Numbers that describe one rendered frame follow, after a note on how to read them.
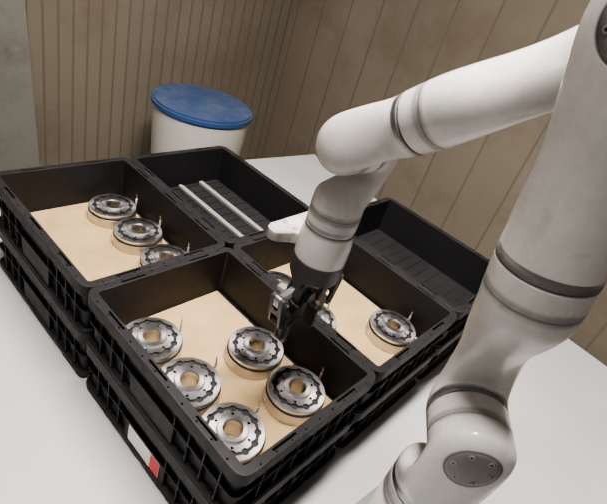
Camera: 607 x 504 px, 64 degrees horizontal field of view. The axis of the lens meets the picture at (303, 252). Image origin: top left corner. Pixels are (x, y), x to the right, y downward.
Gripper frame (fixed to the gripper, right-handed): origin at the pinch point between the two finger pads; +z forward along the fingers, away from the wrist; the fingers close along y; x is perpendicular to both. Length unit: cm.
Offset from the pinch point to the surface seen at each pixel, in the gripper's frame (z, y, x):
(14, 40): 23, 29, 195
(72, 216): 16, -8, 61
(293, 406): 12.4, -2.0, -6.2
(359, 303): 16.6, 33.4, 6.6
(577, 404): 30, 74, -42
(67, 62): 42, 62, 221
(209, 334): 15.5, -2.4, 15.7
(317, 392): 12.6, 3.6, -6.5
